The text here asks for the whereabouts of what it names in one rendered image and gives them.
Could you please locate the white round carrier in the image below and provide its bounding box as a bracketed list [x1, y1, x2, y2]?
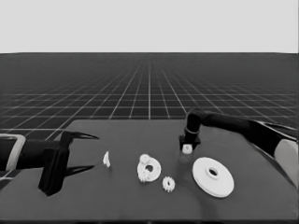
[136, 154, 163, 183]

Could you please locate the large thick white disc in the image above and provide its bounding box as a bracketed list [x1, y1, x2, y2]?
[192, 157, 235, 199]

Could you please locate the small white T-shaped piece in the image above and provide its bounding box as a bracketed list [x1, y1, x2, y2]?
[102, 150, 111, 169]

